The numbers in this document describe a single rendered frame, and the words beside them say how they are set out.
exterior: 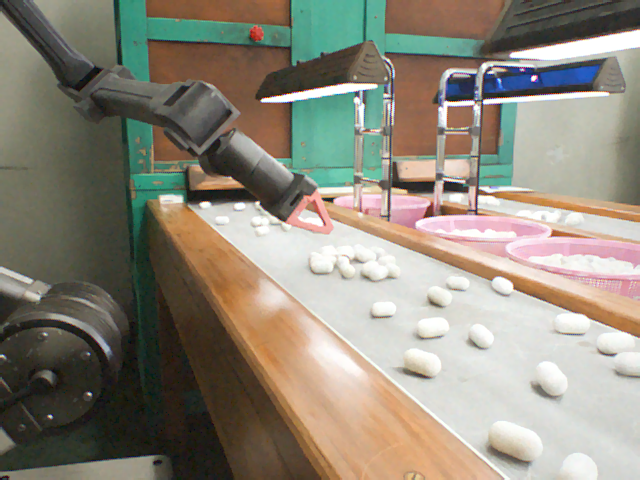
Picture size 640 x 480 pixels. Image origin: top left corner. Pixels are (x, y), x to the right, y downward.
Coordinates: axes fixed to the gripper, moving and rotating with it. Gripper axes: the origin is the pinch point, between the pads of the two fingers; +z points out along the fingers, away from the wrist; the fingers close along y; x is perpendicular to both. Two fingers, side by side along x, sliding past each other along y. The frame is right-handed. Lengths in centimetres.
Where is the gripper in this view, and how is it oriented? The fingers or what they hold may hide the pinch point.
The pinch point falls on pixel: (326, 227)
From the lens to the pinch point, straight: 81.2
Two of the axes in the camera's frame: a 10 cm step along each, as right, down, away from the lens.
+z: 7.3, 5.7, 3.9
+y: -3.5, -1.8, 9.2
